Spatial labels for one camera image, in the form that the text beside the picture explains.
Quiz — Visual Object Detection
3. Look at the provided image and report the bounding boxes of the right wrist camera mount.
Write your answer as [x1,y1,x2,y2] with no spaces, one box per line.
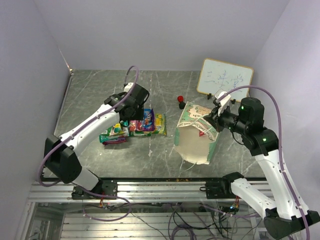
[213,89,231,116]

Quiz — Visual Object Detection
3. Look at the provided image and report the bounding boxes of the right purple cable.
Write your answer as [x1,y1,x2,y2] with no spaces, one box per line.
[216,85,311,240]

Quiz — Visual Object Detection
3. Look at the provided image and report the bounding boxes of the purple pink snack packet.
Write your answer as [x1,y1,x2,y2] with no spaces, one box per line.
[128,120,137,132]

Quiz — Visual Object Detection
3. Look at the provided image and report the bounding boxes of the yellow Fox's candy bag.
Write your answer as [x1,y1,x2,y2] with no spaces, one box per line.
[151,113,167,136]

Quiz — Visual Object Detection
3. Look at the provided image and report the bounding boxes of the blue purple snack packet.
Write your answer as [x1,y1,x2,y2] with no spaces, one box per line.
[141,108,155,132]

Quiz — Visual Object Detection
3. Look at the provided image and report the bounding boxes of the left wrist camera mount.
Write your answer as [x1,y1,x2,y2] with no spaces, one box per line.
[123,82,135,93]

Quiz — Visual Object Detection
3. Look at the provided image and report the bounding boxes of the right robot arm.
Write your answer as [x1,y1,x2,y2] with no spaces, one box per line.
[204,97,320,240]

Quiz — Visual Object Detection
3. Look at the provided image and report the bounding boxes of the teal snack packet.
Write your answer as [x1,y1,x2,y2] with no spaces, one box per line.
[99,123,129,144]

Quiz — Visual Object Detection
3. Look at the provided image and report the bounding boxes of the small whiteboard with writing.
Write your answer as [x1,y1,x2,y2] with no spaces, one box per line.
[196,58,254,96]

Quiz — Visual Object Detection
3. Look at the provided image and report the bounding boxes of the tangled cables under frame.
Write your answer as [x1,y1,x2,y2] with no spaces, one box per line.
[82,192,276,240]

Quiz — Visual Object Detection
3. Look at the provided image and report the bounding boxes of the pink Fox's candy bag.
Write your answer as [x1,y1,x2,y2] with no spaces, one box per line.
[102,137,127,146]

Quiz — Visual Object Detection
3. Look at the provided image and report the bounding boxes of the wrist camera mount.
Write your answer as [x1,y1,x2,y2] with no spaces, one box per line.
[123,82,135,93]
[213,89,231,116]

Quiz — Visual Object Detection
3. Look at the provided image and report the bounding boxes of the green patterned paper bag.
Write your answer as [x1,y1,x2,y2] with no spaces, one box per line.
[174,102,219,172]

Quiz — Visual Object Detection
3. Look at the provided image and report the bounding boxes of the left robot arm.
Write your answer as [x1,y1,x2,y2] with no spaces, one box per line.
[44,82,150,199]

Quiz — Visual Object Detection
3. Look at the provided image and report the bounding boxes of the green snack packet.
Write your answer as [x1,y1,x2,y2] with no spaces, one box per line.
[129,131,152,137]

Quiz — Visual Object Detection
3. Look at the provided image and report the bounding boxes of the red and black marker cap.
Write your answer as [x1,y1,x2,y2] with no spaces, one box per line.
[177,95,186,110]

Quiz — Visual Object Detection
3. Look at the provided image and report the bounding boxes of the aluminium rail frame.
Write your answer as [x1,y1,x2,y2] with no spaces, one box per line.
[27,178,276,205]

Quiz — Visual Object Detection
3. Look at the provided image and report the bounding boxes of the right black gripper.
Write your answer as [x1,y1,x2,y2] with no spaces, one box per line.
[203,101,249,135]

